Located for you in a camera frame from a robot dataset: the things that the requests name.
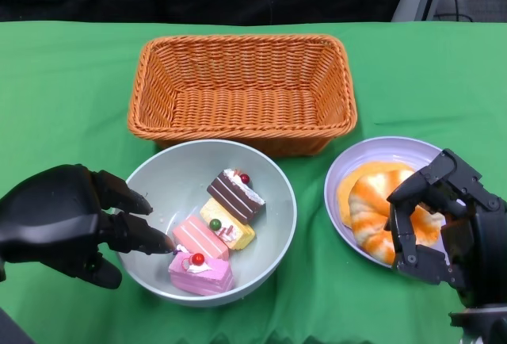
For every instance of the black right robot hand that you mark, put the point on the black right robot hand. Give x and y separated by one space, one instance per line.
487 249

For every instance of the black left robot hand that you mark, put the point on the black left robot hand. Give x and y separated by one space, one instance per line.
51 217

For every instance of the grey round bowl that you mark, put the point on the grey round bowl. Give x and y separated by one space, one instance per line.
178 173

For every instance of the elongated orange striped bread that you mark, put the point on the elongated orange striped bread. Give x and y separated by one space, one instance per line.
346 197

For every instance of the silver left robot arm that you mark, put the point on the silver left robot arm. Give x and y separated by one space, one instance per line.
10 334

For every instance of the coral pink cake slice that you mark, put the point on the coral pink cake slice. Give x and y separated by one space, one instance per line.
198 237

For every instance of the white round plate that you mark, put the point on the white round plate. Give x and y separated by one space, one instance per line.
356 157

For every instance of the pink layered cake slice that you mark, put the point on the pink layered cake slice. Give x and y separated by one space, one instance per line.
202 278

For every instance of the chocolate cake slice with cherry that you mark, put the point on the chocolate cake slice with cherry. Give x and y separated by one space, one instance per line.
233 197

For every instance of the yellow cake slice green ball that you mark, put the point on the yellow cake slice green ball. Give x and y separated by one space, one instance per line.
237 237

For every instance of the orange wicker basket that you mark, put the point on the orange wicker basket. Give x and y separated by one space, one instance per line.
245 102

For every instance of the green tablecloth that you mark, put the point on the green tablecloth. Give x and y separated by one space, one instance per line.
416 82

